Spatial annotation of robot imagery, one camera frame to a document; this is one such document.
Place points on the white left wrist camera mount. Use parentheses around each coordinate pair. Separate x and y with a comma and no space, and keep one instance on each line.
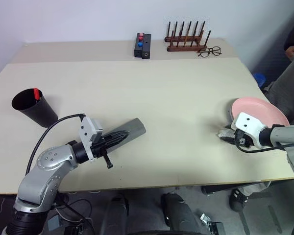
(85,129)

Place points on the grey glasses case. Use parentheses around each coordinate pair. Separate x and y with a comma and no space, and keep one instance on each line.
(137,127)

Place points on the black floor device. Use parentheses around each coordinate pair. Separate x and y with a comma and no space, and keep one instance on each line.
(79,229)

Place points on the black floor box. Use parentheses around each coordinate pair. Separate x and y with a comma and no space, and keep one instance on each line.
(216,228)

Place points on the small metal clip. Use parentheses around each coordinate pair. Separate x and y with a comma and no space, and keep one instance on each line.
(204,218)

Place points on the pink plastic plate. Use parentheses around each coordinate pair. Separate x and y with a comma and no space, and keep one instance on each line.
(254,107)

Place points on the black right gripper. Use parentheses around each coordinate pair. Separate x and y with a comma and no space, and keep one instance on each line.
(242,140)

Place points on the black and white sneaker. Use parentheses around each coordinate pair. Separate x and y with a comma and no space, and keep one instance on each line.
(237,199)

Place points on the blue water jug cap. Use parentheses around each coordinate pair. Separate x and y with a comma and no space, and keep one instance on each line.
(259,78)

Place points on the person's bare hand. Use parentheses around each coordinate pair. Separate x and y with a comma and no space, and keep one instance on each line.
(292,52)

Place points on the red marker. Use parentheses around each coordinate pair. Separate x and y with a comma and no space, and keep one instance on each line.
(36,93)

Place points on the dark rounded leg cover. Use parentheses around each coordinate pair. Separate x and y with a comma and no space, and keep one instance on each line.
(115,214)
(178,214)

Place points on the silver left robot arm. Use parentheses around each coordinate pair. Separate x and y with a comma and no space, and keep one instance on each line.
(46,159)

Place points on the person in grey trousers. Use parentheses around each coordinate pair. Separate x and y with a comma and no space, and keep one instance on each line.
(289,80)

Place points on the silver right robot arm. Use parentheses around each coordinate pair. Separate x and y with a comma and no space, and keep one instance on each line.
(286,134)

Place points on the white tissue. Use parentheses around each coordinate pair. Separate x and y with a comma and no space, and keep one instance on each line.
(224,133)

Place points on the black framed glasses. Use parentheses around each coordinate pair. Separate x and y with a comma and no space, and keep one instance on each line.
(210,50)

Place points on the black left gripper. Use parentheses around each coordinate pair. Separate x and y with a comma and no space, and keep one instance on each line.
(99,149)

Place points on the black plastic cup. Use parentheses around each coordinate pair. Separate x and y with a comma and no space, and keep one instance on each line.
(39,115)

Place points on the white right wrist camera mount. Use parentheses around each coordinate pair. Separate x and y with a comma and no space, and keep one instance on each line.
(247,124)

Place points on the wooden peg rack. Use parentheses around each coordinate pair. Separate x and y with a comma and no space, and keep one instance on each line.
(183,48)

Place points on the black box with coloured buttons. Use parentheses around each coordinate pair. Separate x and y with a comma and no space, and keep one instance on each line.
(139,49)

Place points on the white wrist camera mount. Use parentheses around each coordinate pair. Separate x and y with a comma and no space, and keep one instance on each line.
(85,129)
(247,124)

